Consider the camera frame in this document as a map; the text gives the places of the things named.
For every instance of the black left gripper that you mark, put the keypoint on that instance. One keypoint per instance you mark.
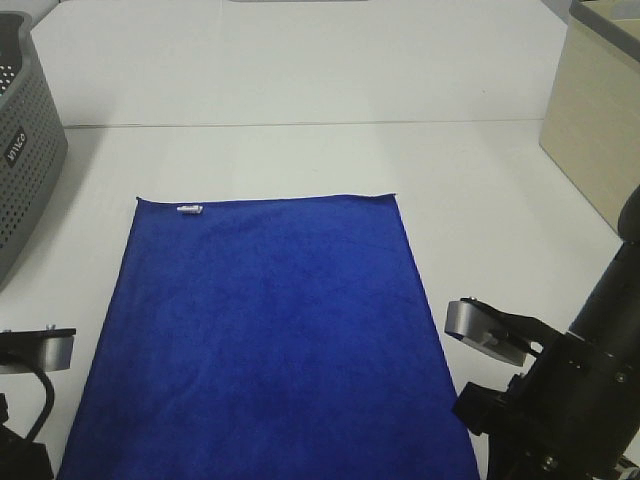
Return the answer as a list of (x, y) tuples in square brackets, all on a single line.
[(20, 459)]

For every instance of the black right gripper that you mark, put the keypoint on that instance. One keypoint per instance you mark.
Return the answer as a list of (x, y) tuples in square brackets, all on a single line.
[(572, 416)]

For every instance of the blue microfiber towel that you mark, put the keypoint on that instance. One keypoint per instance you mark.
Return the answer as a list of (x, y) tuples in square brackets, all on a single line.
[(269, 339)]

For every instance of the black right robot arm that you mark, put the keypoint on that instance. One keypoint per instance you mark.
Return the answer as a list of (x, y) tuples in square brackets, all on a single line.
[(609, 319)]

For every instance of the beige storage box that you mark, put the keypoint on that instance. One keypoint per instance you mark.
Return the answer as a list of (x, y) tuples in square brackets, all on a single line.
[(591, 126)]

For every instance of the grey perforated plastic basket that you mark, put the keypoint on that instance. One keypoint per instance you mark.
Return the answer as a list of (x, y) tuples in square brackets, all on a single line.
[(33, 143)]

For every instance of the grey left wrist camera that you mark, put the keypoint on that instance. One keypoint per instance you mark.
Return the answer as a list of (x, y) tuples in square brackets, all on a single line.
[(50, 349)]

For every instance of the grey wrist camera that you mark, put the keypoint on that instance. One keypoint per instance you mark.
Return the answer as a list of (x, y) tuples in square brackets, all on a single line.
[(503, 336), (50, 349)]

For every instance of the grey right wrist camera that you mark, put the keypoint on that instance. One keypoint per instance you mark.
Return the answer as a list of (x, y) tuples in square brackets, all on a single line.
[(503, 336)]

